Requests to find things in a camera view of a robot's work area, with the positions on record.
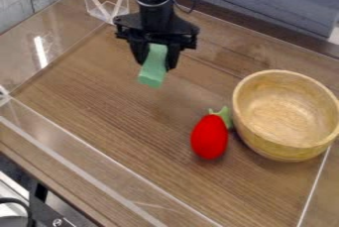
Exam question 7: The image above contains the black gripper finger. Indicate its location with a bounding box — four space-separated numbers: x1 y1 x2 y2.
130 40 150 64
166 44 182 70

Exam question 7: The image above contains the red plush strawberry toy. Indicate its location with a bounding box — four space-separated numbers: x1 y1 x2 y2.
191 106 234 160

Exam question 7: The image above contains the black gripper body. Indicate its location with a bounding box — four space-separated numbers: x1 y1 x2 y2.
113 13 201 49

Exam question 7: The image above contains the brown wooden bowl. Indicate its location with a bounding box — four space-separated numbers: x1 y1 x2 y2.
233 69 339 163

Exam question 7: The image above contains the clear acrylic tray wall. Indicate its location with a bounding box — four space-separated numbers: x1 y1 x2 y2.
0 85 222 227

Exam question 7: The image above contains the green rectangular block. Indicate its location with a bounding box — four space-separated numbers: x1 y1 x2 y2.
138 44 169 88

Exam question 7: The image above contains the black cable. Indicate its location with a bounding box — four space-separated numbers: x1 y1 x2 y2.
0 197 38 227

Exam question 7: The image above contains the clear acrylic corner bracket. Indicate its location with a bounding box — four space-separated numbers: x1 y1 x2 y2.
85 0 130 25

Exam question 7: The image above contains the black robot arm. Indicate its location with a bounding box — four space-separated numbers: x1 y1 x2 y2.
113 0 201 70

